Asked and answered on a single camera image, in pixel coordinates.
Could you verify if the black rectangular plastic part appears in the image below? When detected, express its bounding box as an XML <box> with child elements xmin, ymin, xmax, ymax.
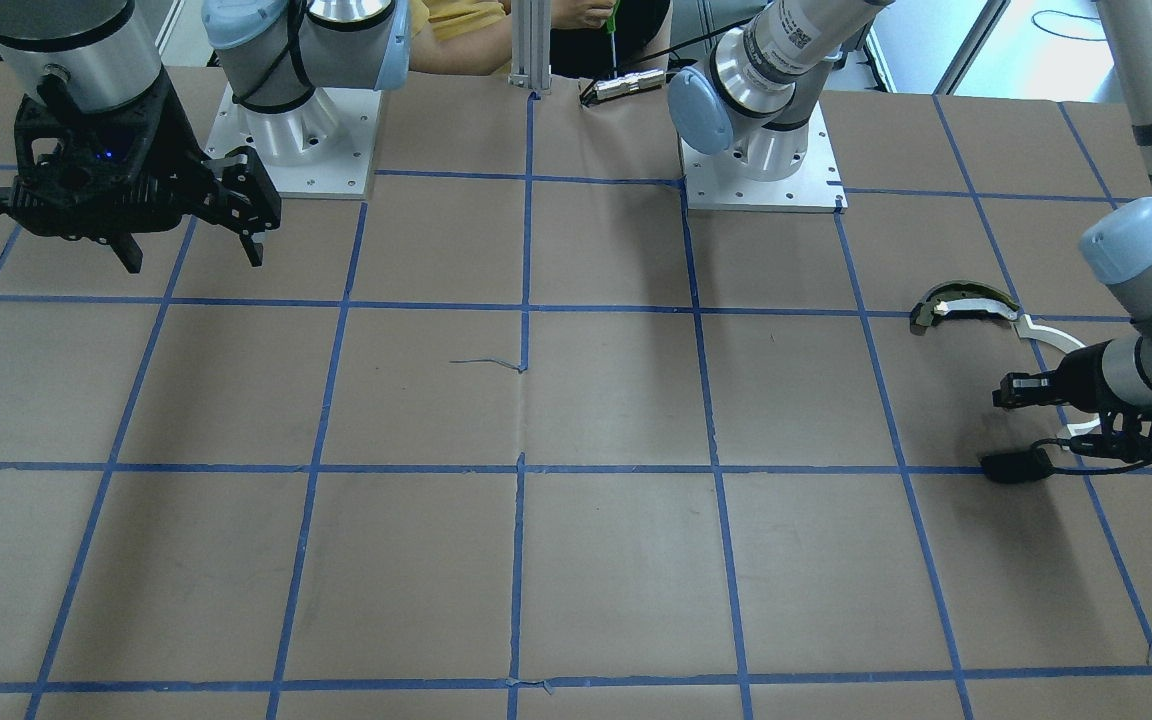
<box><xmin>979</xmin><ymin>448</ymin><xmax>1055</xmax><ymax>486</ymax></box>

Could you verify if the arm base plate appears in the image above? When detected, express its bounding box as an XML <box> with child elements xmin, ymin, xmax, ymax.
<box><xmin>679</xmin><ymin>105</ymin><xmax>849</xmax><ymax>213</ymax></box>
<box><xmin>204</xmin><ymin>88</ymin><xmax>387</xmax><ymax>200</ymax></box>

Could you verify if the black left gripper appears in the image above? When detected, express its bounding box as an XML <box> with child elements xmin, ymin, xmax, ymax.
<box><xmin>995</xmin><ymin>343</ymin><xmax>1152</xmax><ymax>462</ymax></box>

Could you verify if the green handled tool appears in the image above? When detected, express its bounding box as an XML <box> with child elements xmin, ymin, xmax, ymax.
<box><xmin>602</xmin><ymin>0</ymin><xmax>621</xmax><ymax>79</ymax></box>

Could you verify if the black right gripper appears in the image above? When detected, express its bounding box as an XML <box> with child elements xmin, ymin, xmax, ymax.
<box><xmin>8</xmin><ymin>70</ymin><xmax>282</xmax><ymax>274</ymax></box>

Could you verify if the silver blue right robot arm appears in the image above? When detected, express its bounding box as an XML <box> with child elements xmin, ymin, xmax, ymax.
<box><xmin>0</xmin><ymin>1</ymin><xmax>415</xmax><ymax>274</ymax></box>

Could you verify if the person in yellow shirt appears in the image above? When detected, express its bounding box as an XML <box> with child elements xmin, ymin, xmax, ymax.
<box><xmin>406</xmin><ymin>0</ymin><xmax>672</xmax><ymax>79</ymax></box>

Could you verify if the aluminium frame post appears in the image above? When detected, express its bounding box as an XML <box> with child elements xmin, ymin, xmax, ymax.
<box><xmin>508</xmin><ymin>0</ymin><xmax>552</xmax><ymax>96</ymax></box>

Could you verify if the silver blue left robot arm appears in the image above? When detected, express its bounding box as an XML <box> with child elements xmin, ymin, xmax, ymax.
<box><xmin>667</xmin><ymin>1</ymin><xmax>1152</xmax><ymax>482</ymax></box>

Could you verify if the white curved plastic part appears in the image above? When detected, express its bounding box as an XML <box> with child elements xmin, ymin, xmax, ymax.
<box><xmin>1011</xmin><ymin>313</ymin><xmax>1101</xmax><ymax>439</ymax></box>

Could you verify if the curved brake shoe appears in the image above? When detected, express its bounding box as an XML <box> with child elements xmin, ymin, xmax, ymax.
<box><xmin>909</xmin><ymin>281</ymin><xmax>1021</xmax><ymax>334</ymax></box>

